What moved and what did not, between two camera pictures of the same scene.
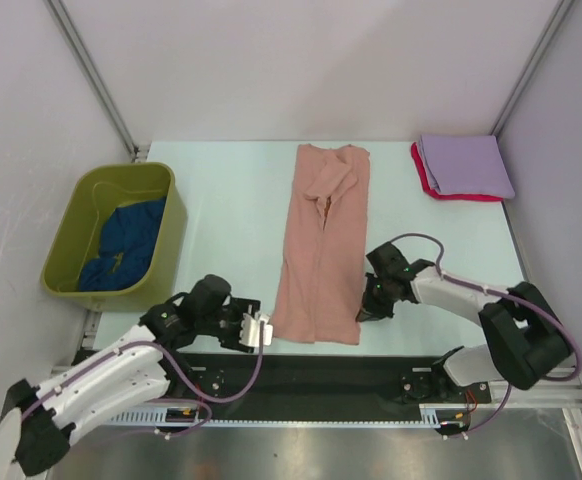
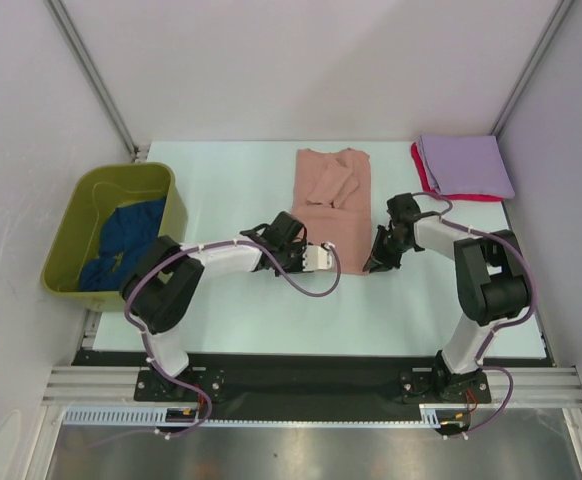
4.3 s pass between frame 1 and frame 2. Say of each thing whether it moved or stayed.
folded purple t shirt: stayed
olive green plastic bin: stayed
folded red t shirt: stayed
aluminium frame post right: stayed
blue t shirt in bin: stayed
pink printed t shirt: moved
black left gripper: moved
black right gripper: moved
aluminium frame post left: stayed
